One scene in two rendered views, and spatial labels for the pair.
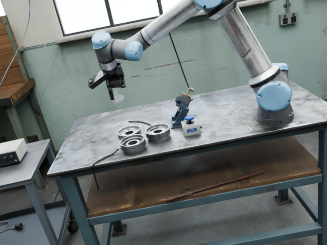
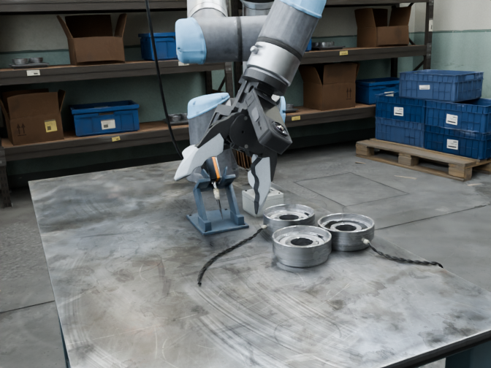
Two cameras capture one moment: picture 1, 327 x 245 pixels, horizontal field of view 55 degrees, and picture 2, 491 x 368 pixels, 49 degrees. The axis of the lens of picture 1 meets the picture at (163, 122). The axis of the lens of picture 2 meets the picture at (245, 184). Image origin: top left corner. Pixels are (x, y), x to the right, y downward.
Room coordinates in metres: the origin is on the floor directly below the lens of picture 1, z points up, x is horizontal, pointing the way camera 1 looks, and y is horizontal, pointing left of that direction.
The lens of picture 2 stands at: (1.73, 0.93, 1.19)
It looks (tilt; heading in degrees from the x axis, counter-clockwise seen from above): 16 degrees down; 245
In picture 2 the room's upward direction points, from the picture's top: 2 degrees counter-clockwise
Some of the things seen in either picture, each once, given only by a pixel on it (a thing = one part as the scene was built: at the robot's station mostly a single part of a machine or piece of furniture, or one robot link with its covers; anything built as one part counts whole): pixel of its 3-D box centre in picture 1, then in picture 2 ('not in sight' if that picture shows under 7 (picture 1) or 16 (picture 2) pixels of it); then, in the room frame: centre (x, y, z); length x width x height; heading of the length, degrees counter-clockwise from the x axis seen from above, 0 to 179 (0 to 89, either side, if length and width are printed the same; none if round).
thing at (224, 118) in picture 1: (187, 119); (191, 228); (1.38, -0.12, 0.79); 1.20 x 0.60 x 0.02; 89
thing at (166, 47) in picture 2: not in sight; (174, 45); (0.28, -3.57, 1.11); 0.52 x 0.38 x 0.22; 179
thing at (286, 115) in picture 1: (274, 106); (211, 159); (1.20, -0.46, 0.85); 0.15 x 0.15 x 0.10
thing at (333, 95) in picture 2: not in sight; (327, 85); (-1.24, -3.54, 0.67); 0.52 x 0.43 x 0.43; 179
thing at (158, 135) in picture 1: (158, 132); (288, 221); (1.23, 0.03, 0.82); 0.10 x 0.10 x 0.04
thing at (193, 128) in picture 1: (191, 126); (261, 200); (1.21, -0.12, 0.82); 0.08 x 0.07 x 0.05; 89
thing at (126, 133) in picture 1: (129, 134); (301, 246); (1.27, 0.16, 0.82); 0.10 x 0.10 x 0.04
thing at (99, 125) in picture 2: not in sight; (104, 117); (0.93, -3.58, 0.56); 0.52 x 0.38 x 0.22; 176
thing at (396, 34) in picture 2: not in sight; (382, 27); (-1.87, -3.52, 1.19); 0.45 x 0.40 x 0.37; 174
